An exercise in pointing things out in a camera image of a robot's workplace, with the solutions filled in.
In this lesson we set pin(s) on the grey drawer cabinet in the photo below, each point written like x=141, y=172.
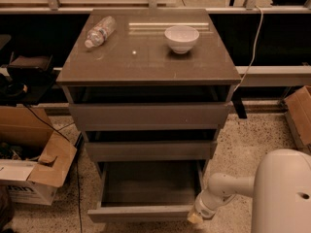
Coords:
x=137, y=55

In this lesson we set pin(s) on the white ceramic bowl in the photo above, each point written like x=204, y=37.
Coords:
x=181, y=38

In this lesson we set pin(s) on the grey top drawer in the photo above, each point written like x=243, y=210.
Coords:
x=101, y=108

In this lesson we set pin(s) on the open cardboard box left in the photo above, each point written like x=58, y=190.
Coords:
x=35, y=158

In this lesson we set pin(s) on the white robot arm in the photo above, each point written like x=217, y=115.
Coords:
x=280, y=189

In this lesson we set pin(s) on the cardboard box right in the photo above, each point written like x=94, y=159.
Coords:
x=299, y=114

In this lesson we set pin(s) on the grey middle drawer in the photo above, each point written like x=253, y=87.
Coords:
x=188, y=144

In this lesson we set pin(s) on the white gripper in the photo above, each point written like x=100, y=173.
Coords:
x=205, y=208

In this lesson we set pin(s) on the grey bottom drawer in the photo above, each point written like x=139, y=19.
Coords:
x=140, y=191

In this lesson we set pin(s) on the clear plastic water bottle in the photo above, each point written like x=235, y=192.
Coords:
x=99, y=34

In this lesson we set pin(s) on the black shelf with items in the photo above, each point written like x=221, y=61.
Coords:
x=28, y=79

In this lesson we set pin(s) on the grey drawer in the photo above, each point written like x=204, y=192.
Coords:
x=188, y=144
x=140, y=191
x=101, y=108

